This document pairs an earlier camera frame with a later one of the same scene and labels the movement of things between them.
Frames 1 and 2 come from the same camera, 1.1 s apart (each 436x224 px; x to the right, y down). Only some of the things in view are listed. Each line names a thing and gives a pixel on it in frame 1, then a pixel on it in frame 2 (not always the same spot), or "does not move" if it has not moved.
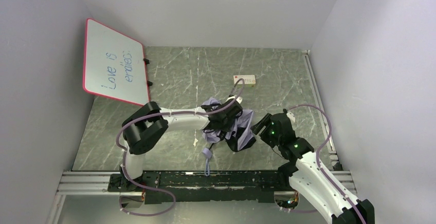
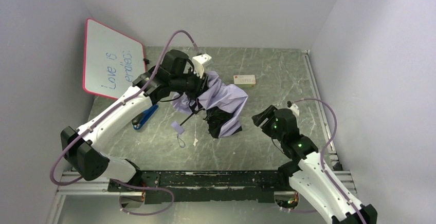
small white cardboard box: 249,80 does not move
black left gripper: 235,141 -> 199,86
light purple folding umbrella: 240,133 -> 223,106
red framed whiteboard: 114,65 does not move
